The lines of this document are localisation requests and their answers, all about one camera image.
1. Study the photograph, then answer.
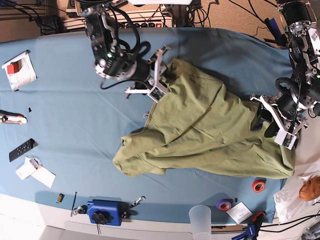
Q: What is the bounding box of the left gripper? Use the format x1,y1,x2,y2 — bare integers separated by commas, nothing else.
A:
250,94,309,150

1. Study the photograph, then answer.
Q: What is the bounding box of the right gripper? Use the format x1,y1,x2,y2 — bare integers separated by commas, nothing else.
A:
124,45,170,103

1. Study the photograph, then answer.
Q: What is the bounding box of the olive green t-shirt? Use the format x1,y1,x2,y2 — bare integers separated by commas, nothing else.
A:
113,59,296,179

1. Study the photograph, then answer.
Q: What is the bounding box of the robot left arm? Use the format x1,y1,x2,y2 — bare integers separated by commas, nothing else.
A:
250,0,320,150

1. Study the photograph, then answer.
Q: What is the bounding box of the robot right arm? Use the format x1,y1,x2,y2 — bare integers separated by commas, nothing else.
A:
77,0,170,103

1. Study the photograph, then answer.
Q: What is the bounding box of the red tape roll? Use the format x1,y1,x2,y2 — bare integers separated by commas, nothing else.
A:
251,179,266,193

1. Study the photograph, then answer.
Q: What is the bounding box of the brown furry object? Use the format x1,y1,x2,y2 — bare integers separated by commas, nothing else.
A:
299,176,320,201

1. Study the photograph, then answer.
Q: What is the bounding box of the white power strip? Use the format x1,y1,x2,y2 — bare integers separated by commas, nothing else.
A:
62,12,173,30

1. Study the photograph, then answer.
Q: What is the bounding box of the white plastic bag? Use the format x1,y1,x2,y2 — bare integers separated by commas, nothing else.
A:
273,160,320,224

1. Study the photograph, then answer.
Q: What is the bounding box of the purple tape roll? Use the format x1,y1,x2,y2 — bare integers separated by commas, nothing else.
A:
216,199,233,212

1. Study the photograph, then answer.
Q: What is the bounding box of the white card booklet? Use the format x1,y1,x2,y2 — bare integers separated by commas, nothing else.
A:
226,202,253,224

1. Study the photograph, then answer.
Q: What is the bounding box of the blue black clamp top right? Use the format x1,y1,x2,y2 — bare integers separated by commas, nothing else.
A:
264,18,289,48

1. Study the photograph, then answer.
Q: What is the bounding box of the blue orange clamp bottom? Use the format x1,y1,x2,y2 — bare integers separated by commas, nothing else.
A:
231,211,266,240

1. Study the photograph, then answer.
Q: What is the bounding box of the blue table cloth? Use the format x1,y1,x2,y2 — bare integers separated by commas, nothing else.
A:
0,28,291,223

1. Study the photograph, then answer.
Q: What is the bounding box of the translucent plastic cup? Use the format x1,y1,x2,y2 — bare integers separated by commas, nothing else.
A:
188,205,212,240

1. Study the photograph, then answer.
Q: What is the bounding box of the silver carabiner clip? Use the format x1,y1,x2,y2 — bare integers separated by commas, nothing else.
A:
129,195,146,208

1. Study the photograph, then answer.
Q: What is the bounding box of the thin black rod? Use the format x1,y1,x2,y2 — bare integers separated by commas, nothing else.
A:
70,191,77,217

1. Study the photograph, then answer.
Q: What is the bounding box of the blue clamp block black knob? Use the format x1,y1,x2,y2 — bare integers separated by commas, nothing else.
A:
86,199,131,226

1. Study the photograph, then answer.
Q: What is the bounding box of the black remote control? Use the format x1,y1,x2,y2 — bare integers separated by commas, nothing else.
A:
9,138,38,162

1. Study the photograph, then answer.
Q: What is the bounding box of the small green yellow battery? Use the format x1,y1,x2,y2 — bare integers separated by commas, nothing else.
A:
56,193,65,204

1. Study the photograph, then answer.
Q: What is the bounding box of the clear plastic packaged item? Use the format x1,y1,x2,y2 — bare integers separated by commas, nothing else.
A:
15,156,41,180

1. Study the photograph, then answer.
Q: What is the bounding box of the white paper sheet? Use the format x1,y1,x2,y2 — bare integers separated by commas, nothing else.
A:
24,156,56,188

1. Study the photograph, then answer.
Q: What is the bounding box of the orange white utility knife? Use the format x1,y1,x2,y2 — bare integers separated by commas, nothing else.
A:
0,110,28,125

